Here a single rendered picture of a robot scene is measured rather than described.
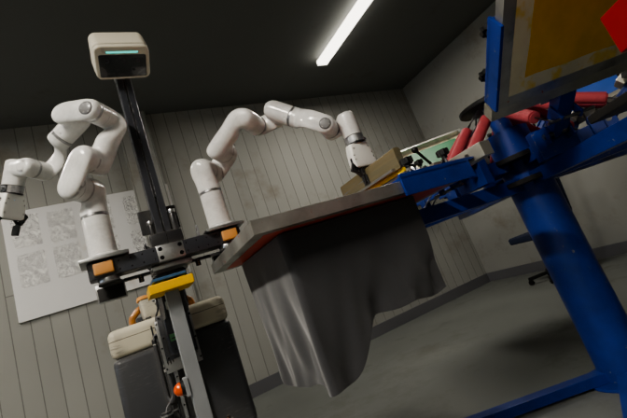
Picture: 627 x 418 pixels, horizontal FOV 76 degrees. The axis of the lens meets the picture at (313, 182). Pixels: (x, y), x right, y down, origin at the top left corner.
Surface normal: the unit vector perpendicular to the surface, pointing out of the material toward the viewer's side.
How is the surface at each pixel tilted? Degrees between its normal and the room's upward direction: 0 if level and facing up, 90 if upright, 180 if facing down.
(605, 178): 90
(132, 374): 90
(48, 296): 90
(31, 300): 90
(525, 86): 148
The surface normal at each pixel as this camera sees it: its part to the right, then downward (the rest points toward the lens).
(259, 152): 0.41, -0.37
